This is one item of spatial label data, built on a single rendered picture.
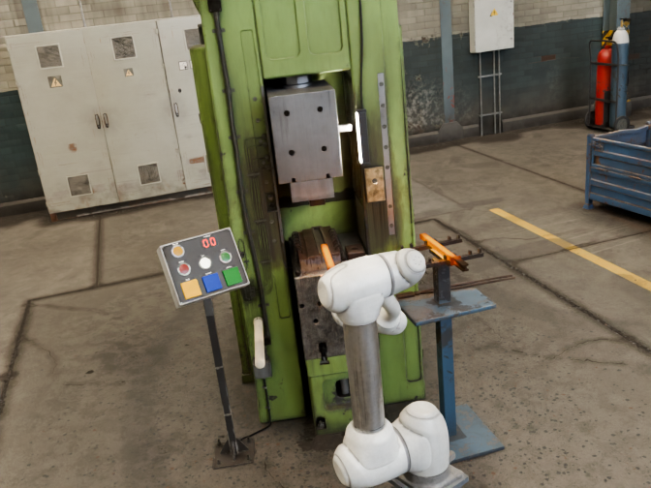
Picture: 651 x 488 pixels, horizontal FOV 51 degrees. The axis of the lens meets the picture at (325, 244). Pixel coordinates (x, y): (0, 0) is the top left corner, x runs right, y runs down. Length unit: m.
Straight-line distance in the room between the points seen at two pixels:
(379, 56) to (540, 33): 7.50
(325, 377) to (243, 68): 1.56
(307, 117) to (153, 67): 5.27
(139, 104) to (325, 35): 5.24
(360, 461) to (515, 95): 8.75
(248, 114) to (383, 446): 1.71
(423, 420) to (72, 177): 6.67
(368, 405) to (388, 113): 1.62
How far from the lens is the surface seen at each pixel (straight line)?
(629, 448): 3.66
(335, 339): 3.39
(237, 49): 3.19
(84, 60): 8.21
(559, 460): 3.53
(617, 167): 6.60
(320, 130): 3.11
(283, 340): 3.60
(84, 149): 8.33
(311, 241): 3.47
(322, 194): 3.17
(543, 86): 10.76
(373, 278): 1.91
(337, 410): 3.61
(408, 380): 3.83
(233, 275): 3.11
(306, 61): 3.21
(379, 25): 3.24
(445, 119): 10.00
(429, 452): 2.29
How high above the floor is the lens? 2.16
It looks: 20 degrees down
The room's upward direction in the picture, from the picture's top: 6 degrees counter-clockwise
